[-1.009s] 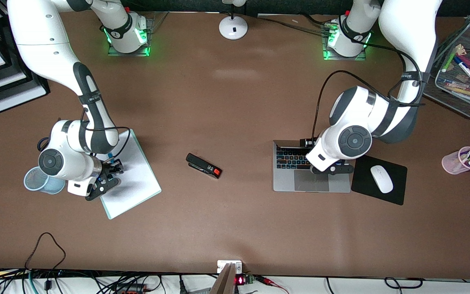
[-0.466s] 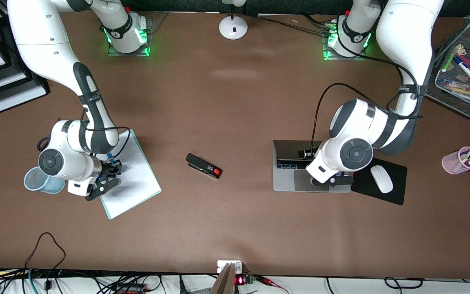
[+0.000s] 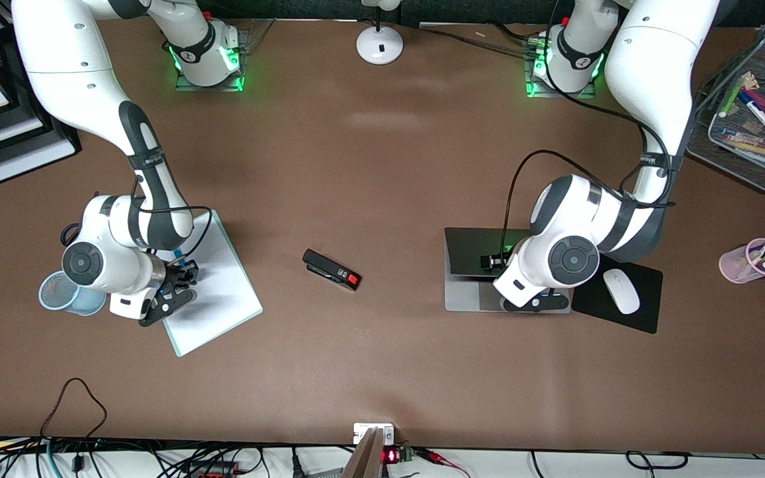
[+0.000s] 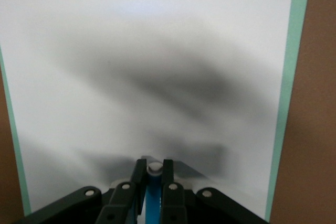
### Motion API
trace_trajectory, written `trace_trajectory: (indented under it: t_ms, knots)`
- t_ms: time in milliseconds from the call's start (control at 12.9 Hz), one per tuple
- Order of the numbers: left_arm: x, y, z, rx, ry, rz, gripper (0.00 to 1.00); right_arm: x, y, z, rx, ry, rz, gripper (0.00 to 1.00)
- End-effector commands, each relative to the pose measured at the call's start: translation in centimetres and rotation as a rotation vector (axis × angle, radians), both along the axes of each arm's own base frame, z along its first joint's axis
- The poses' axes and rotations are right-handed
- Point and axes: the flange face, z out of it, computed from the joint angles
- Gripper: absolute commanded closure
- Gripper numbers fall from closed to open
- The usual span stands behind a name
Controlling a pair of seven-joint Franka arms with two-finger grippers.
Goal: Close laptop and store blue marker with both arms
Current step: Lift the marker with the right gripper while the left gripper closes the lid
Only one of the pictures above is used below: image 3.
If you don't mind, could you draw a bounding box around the small white bracket box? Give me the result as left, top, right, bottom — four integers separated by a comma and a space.
354, 423, 395, 445

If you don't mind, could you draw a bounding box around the red cable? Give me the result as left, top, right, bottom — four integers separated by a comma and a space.
416, 448, 471, 478

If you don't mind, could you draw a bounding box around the white paper sheet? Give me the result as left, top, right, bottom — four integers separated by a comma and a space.
165, 214, 260, 353

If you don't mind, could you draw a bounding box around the yellow pen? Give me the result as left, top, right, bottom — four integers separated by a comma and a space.
720, 135, 765, 164

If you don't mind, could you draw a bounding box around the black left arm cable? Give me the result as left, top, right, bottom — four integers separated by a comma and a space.
501, 0, 679, 252

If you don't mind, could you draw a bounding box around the thin black looping cable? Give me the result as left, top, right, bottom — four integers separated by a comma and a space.
41, 378, 108, 442

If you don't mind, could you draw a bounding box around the clear arm base plate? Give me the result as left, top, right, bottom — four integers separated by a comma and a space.
175, 19, 276, 92
524, 40, 597, 99

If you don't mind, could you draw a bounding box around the white computer mouse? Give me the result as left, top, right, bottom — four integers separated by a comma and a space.
603, 268, 641, 315

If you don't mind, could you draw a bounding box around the silver grey laptop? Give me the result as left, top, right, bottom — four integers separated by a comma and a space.
444, 227, 572, 314

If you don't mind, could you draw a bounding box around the pink translucent pen cup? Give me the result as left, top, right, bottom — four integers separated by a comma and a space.
719, 238, 765, 285

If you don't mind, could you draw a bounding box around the black cable loop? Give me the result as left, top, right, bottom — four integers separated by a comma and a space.
625, 451, 690, 469

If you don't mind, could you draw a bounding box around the mint green clipboard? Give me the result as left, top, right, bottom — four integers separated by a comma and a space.
157, 210, 264, 358

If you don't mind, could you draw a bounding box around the black cable bundle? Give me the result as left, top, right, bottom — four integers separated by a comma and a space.
419, 23, 544, 55

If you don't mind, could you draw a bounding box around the grey brown post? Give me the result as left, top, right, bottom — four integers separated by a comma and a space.
341, 428, 384, 478

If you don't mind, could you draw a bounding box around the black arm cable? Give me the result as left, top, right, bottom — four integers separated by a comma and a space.
131, 171, 214, 258
501, 0, 679, 252

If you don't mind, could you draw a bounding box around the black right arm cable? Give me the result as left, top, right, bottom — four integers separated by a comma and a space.
131, 171, 214, 258

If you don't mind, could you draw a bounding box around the white round stand base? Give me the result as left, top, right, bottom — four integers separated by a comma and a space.
356, 0, 404, 66

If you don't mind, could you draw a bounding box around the blue marker with white body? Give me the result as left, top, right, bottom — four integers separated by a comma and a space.
738, 92, 765, 141

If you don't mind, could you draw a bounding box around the black mouse pad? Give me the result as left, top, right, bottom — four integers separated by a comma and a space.
571, 256, 663, 335

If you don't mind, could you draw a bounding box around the light blue mesh cup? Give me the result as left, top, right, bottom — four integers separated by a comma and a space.
39, 270, 107, 317

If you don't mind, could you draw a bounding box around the black stapler with red end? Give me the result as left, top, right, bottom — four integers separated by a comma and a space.
302, 249, 362, 291

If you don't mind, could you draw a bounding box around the black cable tangle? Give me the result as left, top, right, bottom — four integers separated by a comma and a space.
0, 435, 357, 478

